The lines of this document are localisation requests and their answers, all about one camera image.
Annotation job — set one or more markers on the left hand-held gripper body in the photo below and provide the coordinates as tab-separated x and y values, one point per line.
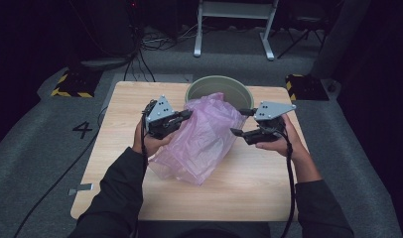
160	112

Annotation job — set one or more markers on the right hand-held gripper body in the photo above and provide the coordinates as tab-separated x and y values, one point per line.
272	114

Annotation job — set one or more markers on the pink plastic bag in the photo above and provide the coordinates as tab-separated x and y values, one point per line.
199	139

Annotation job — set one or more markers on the green plastic bucket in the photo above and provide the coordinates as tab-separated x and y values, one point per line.
222	86

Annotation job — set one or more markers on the person's left hand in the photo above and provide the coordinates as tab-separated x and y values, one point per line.
153	143

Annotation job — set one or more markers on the person's right hand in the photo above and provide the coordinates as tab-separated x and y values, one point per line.
289	142

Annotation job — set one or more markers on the black yellow striped base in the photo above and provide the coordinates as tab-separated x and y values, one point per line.
307	87
75	82

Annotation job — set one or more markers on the black tripod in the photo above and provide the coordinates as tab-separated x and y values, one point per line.
303	33

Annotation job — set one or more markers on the grey curtain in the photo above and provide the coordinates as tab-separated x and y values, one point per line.
341	36

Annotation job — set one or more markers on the grey tape strip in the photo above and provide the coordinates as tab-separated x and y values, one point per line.
80	189

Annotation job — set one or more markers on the white metal stand frame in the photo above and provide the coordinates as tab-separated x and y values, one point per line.
234	10

